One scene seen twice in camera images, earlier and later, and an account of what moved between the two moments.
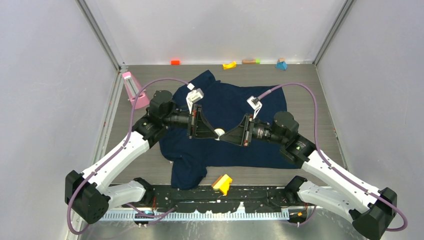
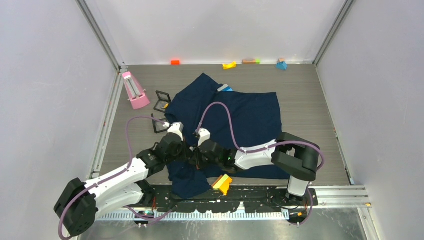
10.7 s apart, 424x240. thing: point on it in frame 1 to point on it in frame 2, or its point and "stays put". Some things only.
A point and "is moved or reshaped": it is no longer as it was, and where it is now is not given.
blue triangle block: x=282 y=65 stays put
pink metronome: x=133 y=88 stays put
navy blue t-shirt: x=223 y=105 is moved or reshaped
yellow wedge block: x=222 y=183 stays put
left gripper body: x=179 y=118 to x=180 y=155
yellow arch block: x=229 y=66 stays put
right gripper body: x=258 y=131 to x=201 y=157
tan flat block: x=249 y=62 stays put
